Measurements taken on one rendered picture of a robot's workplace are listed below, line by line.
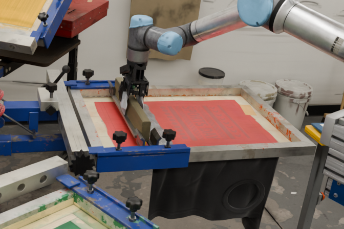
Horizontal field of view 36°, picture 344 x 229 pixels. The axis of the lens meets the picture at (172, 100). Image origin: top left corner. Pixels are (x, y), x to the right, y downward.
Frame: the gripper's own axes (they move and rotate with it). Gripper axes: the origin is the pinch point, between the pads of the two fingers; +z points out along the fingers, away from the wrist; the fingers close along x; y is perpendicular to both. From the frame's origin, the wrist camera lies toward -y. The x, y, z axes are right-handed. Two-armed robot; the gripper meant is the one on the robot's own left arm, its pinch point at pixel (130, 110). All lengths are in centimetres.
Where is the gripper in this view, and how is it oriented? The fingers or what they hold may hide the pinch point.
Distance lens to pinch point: 192.5
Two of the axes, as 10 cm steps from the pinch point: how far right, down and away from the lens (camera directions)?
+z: -1.3, 9.2, 3.8
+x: 9.4, -0.1, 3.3
